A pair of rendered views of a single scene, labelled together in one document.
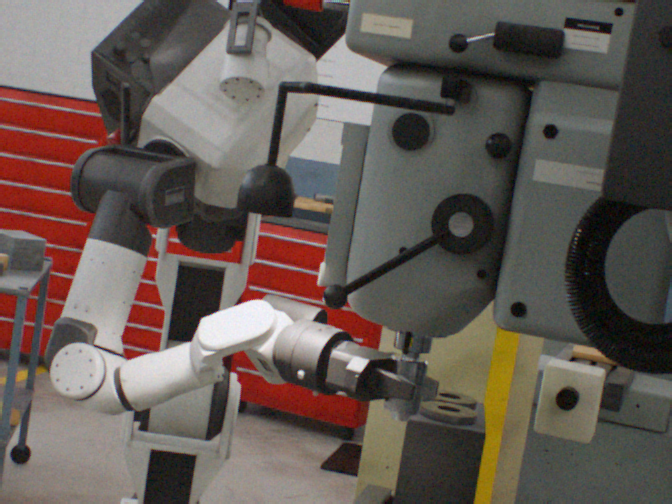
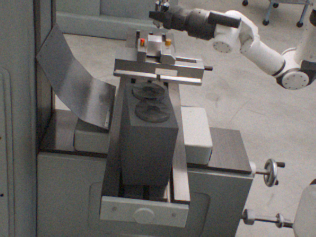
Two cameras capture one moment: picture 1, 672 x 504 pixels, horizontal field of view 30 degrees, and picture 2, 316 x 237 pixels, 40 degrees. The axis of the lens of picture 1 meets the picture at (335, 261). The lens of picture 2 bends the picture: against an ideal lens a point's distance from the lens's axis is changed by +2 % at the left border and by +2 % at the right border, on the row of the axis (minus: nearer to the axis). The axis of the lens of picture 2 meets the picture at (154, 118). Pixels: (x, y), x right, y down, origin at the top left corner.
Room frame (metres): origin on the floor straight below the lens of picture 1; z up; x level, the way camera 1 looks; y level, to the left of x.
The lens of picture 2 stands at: (2.90, -0.47, 1.68)
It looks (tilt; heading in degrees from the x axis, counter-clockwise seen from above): 32 degrees down; 163
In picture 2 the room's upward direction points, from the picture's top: 9 degrees clockwise
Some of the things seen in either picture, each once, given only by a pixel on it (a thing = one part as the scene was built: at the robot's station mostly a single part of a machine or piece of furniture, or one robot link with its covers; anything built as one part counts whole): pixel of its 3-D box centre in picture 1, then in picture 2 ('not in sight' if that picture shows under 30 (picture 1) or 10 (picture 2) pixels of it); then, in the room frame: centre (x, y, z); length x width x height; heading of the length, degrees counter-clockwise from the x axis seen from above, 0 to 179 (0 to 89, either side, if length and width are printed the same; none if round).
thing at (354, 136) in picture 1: (348, 206); not in sight; (1.60, -0.01, 1.45); 0.04 x 0.04 x 0.21; 78
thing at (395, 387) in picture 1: (391, 386); not in sight; (1.56, -0.09, 1.23); 0.06 x 0.02 x 0.03; 55
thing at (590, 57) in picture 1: (500, 37); not in sight; (1.57, -0.15, 1.68); 0.34 x 0.24 x 0.10; 78
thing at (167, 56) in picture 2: not in sight; (167, 52); (1.42, -0.02, 1.03); 0.12 x 0.06 x 0.04; 169
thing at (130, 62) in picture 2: not in sight; (159, 60); (1.42, -0.05, 0.99); 0.35 x 0.15 x 0.11; 79
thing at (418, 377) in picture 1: (405, 387); (160, 15); (1.58, -0.11, 1.23); 0.05 x 0.05 x 0.06
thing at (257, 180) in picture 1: (267, 188); not in sight; (1.60, 0.10, 1.45); 0.07 x 0.07 x 0.06
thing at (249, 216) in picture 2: not in sight; (269, 219); (1.83, 0.38, 0.52); 0.22 x 0.06 x 0.06; 78
